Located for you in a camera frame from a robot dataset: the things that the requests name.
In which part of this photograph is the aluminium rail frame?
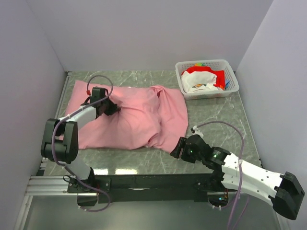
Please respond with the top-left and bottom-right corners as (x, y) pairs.
(14, 71), (288, 230)

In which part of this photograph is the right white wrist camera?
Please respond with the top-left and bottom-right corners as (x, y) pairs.
(190, 125), (204, 138)

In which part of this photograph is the white plastic basket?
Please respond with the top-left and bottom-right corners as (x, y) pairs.
(175, 59), (239, 100)

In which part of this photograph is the pink pillowcase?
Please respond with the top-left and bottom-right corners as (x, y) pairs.
(78, 85), (188, 153)

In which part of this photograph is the white and red cloth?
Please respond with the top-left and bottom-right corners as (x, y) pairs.
(181, 66), (226, 93)

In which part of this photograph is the colourful cloth in basket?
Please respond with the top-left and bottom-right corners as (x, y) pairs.
(194, 63), (230, 90)

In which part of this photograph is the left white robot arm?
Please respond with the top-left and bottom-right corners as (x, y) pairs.
(41, 87), (120, 193)

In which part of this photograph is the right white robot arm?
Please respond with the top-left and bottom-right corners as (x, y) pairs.
(170, 135), (305, 220)

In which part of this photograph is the black base beam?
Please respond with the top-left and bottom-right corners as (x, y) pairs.
(67, 173), (227, 206)

